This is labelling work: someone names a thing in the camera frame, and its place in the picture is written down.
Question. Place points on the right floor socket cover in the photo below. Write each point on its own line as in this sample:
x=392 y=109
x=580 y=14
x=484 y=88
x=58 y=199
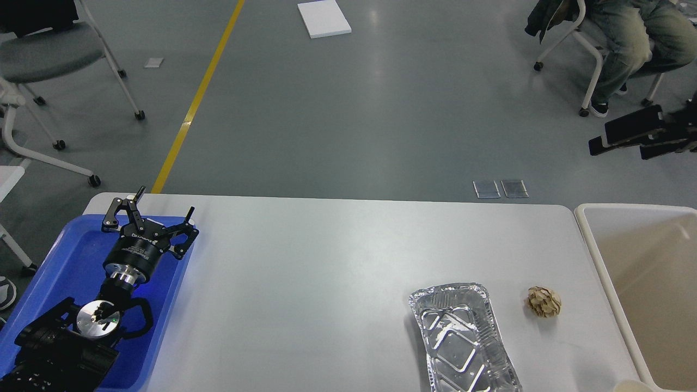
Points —
x=514 y=188

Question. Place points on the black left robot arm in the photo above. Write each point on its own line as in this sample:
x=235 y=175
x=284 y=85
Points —
x=94 y=316

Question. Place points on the grey office chair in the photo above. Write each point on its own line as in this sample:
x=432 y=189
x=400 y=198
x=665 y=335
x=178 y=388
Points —
x=52 y=39

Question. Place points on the white chair under person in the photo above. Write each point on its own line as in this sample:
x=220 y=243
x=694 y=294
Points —
x=547 y=14

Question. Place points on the beige plastic bin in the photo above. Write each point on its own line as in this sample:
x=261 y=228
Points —
x=645 y=256

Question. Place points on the white chair frame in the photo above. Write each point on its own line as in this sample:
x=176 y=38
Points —
x=37 y=135

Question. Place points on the blue plastic tray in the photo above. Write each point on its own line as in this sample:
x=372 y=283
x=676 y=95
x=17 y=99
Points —
x=73 y=268

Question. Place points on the aluminium foil tray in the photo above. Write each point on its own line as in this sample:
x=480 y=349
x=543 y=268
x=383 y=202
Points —
x=464 y=348

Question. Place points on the crumpled brown paper ball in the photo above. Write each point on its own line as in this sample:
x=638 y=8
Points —
x=543 y=302

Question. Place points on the small grey floor plate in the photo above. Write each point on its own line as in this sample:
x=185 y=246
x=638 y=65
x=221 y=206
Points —
x=153 y=63

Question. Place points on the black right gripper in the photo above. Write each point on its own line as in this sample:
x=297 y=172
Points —
x=646 y=129

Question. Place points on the white board on floor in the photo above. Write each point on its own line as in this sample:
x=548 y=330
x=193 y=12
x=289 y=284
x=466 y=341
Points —
x=323 y=19

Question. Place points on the left floor socket cover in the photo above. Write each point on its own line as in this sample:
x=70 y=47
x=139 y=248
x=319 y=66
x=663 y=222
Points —
x=486 y=189

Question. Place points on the seated person in jeans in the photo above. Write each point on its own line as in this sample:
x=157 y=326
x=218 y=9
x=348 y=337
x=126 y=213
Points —
x=643 y=38

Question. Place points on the floor socket cover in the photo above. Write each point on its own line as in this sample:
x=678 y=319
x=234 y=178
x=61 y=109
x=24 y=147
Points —
x=486 y=189
x=514 y=188

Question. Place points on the white paper cup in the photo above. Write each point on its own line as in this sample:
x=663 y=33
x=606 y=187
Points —
x=631 y=385

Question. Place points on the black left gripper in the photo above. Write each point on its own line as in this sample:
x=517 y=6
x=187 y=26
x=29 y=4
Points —
x=141 y=244

